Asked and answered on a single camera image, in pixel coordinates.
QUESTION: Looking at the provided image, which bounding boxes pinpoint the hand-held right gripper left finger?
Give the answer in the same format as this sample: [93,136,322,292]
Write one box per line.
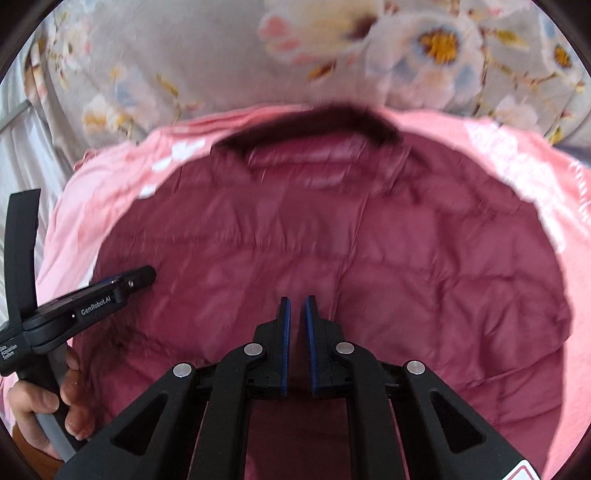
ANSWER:
[58,298,291,480]

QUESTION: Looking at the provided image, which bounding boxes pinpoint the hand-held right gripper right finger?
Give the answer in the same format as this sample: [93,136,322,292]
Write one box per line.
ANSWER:
[302,295,527,480]

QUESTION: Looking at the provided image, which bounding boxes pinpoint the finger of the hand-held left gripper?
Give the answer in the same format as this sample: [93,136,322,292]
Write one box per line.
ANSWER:
[108,265,156,301]

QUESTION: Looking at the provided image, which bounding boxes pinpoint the maroon puffer jacket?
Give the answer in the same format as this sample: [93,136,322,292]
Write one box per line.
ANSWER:
[76,104,573,480]

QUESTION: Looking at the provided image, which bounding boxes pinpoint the person's left hand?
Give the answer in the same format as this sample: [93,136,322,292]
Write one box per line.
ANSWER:
[7,346,96,460]

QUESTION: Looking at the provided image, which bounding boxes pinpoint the white cloth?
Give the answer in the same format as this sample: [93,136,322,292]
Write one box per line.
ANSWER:
[0,69,63,241]

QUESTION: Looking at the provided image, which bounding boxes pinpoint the grey floral bedsheet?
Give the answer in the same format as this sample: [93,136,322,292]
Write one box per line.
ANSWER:
[23,0,591,155]

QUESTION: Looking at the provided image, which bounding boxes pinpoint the pink blanket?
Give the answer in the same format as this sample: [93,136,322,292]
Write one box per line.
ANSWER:
[0,104,591,480]

